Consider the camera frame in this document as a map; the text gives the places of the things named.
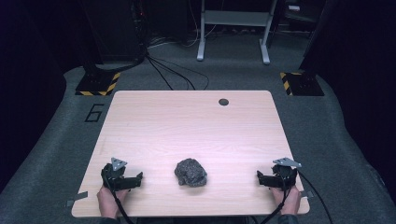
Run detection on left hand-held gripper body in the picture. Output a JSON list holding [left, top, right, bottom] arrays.
[[100, 157, 129, 191]]

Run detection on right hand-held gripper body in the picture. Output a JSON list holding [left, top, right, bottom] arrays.
[[271, 157, 303, 190]]

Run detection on dark grey towel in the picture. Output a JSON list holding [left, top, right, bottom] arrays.
[[173, 157, 208, 188]]

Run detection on person's right hand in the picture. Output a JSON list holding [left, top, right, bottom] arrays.
[[269, 185, 303, 217]]

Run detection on person's left hand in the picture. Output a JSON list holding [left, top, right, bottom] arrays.
[[96, 185, 131, 220]]

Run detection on dark cabinet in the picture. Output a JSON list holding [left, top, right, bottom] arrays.
[[83, 0, 148, 64]]

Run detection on white metal stand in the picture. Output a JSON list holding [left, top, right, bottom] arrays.
[[196, 0, 279, 66]]

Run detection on left hand-held gripper cable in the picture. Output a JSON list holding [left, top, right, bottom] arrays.
[[104, 169, 135, 224]]

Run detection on hand-held gripper cable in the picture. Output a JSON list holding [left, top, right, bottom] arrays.
[[259, 174, 293, 224], [104, 169, 135, 224]]

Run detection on right hand-held gripper cable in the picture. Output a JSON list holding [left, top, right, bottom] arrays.
[[259, 174, 293, 224]]

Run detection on long black cable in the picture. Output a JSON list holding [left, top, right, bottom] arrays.
[[297, 170, 333, 224]]

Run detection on black hazard-striped base plate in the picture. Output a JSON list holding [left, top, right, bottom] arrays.
[[75, 71, 121, 97], [278, 71, 326, 97]]

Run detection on black floor cable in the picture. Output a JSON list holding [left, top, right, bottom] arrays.
[[145, 55, 175, 91], [148, 56, 196, 91], [152, 55, 210, 91]]

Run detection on white floor cables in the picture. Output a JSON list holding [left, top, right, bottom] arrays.
[[147, 23, 218, 49]]

